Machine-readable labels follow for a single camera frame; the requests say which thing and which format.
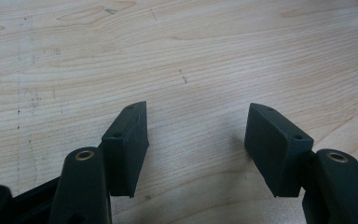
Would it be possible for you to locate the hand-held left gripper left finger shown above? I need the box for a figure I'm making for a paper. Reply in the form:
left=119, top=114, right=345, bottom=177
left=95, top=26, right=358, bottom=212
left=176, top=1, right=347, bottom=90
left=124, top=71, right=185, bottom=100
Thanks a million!
left=98, top=100, right=150, bottom=199

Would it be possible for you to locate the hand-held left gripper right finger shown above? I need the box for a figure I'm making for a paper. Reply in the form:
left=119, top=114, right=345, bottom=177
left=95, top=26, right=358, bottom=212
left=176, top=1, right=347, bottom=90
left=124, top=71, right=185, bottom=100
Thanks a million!
left=243, top=102, right=315, bottom=199

